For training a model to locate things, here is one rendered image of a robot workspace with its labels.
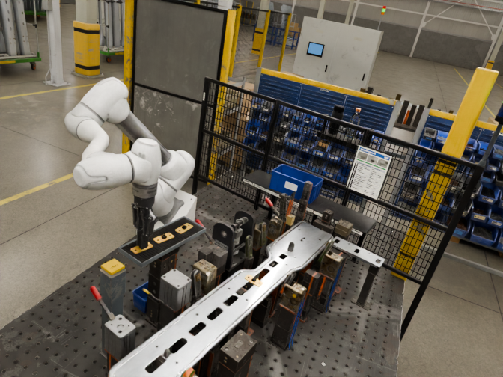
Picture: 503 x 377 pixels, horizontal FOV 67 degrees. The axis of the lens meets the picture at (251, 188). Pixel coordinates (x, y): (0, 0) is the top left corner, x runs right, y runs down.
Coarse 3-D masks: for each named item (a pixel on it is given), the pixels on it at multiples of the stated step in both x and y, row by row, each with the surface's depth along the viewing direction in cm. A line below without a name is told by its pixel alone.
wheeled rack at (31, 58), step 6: (30, 24) 779; (36, 24) 774; (36, 30) 779; (36, 36) 784; (0, 54) 757; (6, 54) 752; (18, 54) 791; (0, 60) 730; (6, 60) 738; (12, 60) 748; (18, 60) 760; (24, 60) 772; (30, 60) 784; (36, 60) 797
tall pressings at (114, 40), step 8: (120, 0) 1035; (104, 8) 992; (112, 8) 1016; (104, 16) 999; (112, 16) 1025; (112, 24) 1033; (112, 32) 1041; (104, 40) 1042; (112, 40) 1069; (120, 40) 1096
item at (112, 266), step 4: (112, 260) 141; (116, 260) 142; (104, 264) 139; (108, 264) 139; (112, 264) 140; (116, 264) 140; (120, 264) 140; (104, 268) 137; (108, 268) 137; (112, 268) 138; (116, 268) 138; (120, 268) 139; (108, 272) 137; (112, 272) 136
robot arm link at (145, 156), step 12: (144, 144) 128; (156, 144) 131; (132, 156) 127; (144, 156) 128; (156, 156) 131; (132, 168) 126; (144, 168) 129; (156, 168) 133; (132, 180) 129; (144, 180) 132; (156, 180) 136
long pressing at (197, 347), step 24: (288, 240) 204; (312, 240) 208; (264, 264) 181; (288, 264) 185; (216, 288) 160; (240, 288) 164; (264, 288) 166; (192, 312) 147; (240, 312) 151; (168, 336) 135; (192, 336) 137; (216, 336) 138; (120, 360) 123; (144, 360) 125; (168, 360) 126; (192, 360) 128
